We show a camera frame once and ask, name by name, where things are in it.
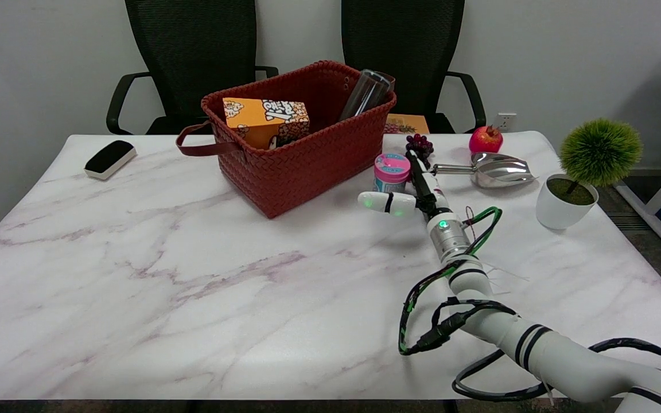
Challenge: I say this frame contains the purple grape bunch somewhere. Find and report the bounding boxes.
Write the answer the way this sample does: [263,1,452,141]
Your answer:
[406,134,434,159]

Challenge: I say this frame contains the red woven basket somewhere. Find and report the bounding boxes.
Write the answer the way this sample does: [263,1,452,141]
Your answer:
[176,60,397,220]

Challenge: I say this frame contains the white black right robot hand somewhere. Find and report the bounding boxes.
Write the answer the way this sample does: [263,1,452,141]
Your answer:
[357,149,452,222]

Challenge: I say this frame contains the orange box behind basket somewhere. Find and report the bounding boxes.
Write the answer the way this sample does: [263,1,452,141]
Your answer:
[384,114,430,135]

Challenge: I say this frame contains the clear glass tumbler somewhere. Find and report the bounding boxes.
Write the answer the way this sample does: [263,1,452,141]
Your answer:
[339,69,392,122]

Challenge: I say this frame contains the black mesh office chair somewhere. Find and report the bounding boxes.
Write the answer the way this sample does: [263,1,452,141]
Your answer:
[106,0,279,136]
[341,0,487,134]

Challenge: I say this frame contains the silver metal scoop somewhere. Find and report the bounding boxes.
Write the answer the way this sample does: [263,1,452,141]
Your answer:
[431,152,538,189]

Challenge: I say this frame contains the pink gum jar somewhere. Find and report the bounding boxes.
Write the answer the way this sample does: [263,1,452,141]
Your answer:
[373,153,411,194]

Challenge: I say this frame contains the green black cable bundle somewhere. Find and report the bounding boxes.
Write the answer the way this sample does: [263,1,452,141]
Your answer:
[398,206,518,356]

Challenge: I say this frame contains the black sleeved cable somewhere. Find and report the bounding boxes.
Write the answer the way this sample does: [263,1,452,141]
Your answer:
[452,337,661,402]

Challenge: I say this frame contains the black white board eraser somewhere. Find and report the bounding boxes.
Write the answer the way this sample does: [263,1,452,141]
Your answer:
[84,140,137,181]

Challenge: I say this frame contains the orange popcorn box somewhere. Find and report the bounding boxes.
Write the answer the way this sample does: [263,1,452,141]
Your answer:
[222,98,310,151]

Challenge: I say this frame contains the green ball plant white pot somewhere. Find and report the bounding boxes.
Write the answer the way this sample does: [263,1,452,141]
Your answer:
[536,118,643,231]

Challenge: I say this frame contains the red pomegranate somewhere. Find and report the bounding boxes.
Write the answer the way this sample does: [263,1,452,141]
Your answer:
[469,125,504,159]

